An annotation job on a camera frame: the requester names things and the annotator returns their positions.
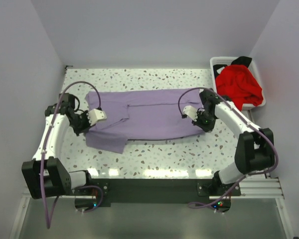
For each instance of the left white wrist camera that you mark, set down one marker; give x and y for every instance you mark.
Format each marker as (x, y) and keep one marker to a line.
(95, 115)

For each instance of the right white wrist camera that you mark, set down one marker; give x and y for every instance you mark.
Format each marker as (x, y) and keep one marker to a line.
(190, 112)

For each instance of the red t shirt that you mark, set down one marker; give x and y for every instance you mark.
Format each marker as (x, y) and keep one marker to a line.
(238, 83)

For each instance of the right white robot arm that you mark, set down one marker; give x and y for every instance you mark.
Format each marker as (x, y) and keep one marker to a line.
(254, 150)

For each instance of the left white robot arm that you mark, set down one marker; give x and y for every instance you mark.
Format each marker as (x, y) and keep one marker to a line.
(46, 167)

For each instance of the black t shirt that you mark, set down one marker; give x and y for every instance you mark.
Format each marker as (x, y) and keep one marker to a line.
(219, 63)

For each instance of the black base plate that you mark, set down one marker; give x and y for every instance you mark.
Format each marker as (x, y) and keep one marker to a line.
(193, 192)

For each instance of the aluminium frame rail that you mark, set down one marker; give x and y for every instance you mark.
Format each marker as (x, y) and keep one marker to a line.
(254, 188)

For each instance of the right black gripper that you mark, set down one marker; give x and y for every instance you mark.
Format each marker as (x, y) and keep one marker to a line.
(206, 128)

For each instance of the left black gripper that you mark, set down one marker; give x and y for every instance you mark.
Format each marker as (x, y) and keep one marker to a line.
(78, 131)

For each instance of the purple t shirt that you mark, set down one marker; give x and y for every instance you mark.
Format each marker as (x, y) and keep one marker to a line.
(140, 115)

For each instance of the white plastic basket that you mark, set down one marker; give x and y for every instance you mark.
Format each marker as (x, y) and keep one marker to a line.
(253, 69)

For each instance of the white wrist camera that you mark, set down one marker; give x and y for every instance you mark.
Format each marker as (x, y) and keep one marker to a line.
(95, 115)
(190, 112)

